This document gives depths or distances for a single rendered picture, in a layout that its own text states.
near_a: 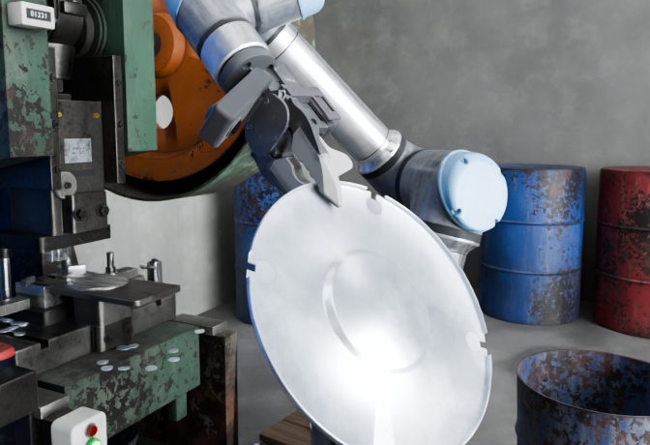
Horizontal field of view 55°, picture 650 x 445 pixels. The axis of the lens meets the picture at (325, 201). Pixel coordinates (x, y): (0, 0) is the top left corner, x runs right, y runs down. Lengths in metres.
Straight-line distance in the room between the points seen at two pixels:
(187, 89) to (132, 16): 0.28
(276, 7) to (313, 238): 0.33
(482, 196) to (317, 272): 0.40
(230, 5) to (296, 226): 0.30
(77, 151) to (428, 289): 0.94
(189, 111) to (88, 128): 0.34
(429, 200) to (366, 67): 3.74
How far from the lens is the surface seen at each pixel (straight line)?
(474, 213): 0.93
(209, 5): 0.78
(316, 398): 0.54
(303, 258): 0.59
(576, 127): 4.27
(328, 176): 0.64
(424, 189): 0.95
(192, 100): 1.69
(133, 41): 1.50
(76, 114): 1.43
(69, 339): 1.38
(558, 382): 1.99
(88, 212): 1.42
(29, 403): 1.21
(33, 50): 1.32
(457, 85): 4.41
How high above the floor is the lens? 1.12
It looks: 7 degrees down
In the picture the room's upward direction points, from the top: straight up
